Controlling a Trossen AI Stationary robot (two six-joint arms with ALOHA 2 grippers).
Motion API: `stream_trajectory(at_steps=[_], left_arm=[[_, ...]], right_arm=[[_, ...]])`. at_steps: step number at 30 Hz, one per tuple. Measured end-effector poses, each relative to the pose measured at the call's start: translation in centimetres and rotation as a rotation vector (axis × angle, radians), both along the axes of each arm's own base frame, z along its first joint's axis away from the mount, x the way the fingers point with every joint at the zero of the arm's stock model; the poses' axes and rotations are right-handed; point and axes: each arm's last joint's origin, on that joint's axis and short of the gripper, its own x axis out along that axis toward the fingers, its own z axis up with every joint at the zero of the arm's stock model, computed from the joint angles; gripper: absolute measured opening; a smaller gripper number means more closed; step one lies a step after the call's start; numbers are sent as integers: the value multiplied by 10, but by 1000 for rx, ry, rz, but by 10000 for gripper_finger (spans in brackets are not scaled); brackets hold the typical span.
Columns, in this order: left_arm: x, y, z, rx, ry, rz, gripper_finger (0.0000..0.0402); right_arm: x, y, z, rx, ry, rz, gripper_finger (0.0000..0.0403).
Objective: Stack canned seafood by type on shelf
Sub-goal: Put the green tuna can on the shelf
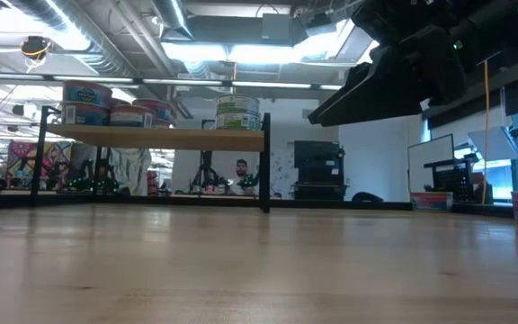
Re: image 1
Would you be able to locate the black ceiling camera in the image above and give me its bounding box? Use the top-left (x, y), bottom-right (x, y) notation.
top-left (19, 34), bottom-right (52, 62)

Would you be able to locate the long ceiling light strip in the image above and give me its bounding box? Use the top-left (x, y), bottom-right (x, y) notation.
top-left (0, 71), bottom-right (345, 95)

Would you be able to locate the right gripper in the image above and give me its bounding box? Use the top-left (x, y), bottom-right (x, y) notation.
top-left (308, 24), bottom-right (468, 128)

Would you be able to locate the grey angled panel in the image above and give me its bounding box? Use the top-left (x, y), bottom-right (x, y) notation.
top-left (468, 127), bottom-right (518, 162)

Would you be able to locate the wooden shelf board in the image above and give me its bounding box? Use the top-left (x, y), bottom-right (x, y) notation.
top-left (46, 123), bottom-right (265, 152)

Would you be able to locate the black wire basket cart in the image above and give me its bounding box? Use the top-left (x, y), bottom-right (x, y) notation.
top-left (423, 157), bottom-right (480, 203)

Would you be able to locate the black dome object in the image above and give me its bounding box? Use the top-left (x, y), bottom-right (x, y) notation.
top-left (351, 192), bottom-right (384, 203)

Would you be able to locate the person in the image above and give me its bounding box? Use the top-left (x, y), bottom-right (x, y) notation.
top-left (231, 158), bottom-right (258, 195)

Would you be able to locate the white cover cloth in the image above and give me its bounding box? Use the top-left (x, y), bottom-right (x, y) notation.
top-left (108, 148), bottom-right (152, 195)

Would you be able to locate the grey ceiling vent box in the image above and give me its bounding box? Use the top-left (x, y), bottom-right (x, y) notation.
top-left (261, 12), bottom-right (297, 46)

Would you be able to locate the silver corrugated duct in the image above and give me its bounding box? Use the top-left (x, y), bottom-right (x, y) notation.
top-left (6, 0), bottom-right (138, 77)

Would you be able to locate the black table frame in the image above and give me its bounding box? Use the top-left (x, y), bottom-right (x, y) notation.
top-left (0, 192), bottom-right (413, 212)

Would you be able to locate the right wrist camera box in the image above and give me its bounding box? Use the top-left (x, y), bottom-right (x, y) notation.
top-left (351, 0), bottom-right (422, 46)

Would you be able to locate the white-screen monitor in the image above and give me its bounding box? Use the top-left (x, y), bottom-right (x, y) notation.
top-left (406, 133), bottom-right (456, 194)

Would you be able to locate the colourful patterned tapestry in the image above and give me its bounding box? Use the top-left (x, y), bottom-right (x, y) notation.
top-left (5, 140), bottom-right (74, 188)

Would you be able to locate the black shelf side frame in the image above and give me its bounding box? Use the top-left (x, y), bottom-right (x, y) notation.
top-left (29, 104), bottom-right (116, 208)
top-left (261, 112), bottom-right (272, 214)

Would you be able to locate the blue label tuna can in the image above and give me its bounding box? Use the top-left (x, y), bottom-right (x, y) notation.
top-left (62, 80), bottom-right (113, 105)
top-left (60, 102), bottom-right (112, 127)

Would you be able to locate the black cabinet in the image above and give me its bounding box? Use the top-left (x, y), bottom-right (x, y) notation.
top-left (293, 139), bottom-right (349, 202)

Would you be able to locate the grey round duct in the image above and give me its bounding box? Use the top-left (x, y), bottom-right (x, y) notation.
top-left (150, 0), bottom-right (197, 41)

